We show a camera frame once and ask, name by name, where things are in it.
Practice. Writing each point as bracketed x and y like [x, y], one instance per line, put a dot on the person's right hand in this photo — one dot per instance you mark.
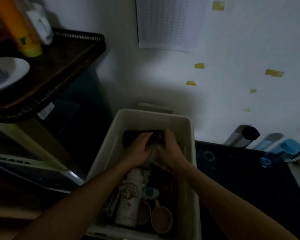
[171, 154]

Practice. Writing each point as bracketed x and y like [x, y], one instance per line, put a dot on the person's left hand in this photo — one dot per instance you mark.
[136, 152]

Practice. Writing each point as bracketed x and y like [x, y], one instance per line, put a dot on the white plastic storage bin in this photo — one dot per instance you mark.
[130, 119]

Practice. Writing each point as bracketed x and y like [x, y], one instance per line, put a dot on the white lotion bottle teal cap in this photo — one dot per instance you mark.
[150, 192]

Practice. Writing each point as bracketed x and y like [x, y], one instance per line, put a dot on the cream plush covered bottle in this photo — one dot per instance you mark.
[128, 197]

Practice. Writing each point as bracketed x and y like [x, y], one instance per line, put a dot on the blue plastic bottle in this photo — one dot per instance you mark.
[282, 151]

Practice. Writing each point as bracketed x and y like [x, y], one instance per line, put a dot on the person's left forearm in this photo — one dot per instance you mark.
[75, 207]

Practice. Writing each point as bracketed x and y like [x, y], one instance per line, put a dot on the black table countertop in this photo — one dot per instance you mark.
[245, 192]

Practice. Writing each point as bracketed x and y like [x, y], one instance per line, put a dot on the white sticker label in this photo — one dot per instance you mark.
[46, 111]

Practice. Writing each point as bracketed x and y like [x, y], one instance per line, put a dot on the black woven tray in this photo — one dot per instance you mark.
[65, 64]

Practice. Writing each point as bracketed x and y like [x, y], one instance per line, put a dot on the clipped paper sheet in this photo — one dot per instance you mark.
[170, 22]

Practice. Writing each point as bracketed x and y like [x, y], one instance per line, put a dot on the white shallow dish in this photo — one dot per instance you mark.
[15, 72]

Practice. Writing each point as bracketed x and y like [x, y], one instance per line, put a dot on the orange yellow bottle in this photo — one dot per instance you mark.
[20, 29]

